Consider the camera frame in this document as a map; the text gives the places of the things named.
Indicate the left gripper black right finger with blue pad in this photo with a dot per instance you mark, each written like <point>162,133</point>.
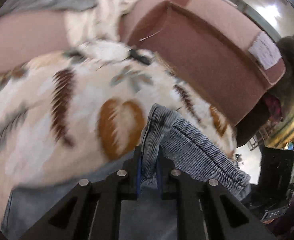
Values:
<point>206,210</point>

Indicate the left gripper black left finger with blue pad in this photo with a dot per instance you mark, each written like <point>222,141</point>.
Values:
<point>91,211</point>

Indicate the black box on floor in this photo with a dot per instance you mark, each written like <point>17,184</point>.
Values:
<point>275,185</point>

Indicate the cream leaf print blanket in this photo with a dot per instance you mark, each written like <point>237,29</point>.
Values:
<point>68,113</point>

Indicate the black hair clip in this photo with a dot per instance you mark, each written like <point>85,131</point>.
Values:
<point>133,54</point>

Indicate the white floral crumpled sheet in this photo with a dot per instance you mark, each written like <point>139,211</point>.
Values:
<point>101,21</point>

